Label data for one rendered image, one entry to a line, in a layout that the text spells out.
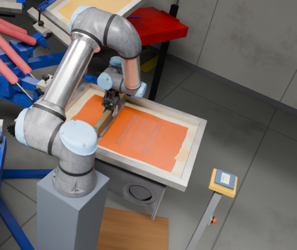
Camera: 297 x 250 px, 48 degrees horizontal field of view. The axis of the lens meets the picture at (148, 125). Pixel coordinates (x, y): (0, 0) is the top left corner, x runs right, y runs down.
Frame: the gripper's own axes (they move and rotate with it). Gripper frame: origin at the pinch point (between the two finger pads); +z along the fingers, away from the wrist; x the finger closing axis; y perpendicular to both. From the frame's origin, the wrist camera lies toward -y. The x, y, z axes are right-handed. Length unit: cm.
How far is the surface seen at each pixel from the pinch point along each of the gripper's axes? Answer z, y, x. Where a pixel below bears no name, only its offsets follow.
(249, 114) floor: 107, -219, 105
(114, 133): 4.7, 9.0, 6.6
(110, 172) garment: 18.1, 23.8, 12.2
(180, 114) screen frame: 2.1, -24.0, 35.1
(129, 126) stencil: 5.0, -1.4, 11.4
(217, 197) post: 15, 16, 69
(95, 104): 5.4, -9.7, -13.2
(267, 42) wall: 36, -272, 95
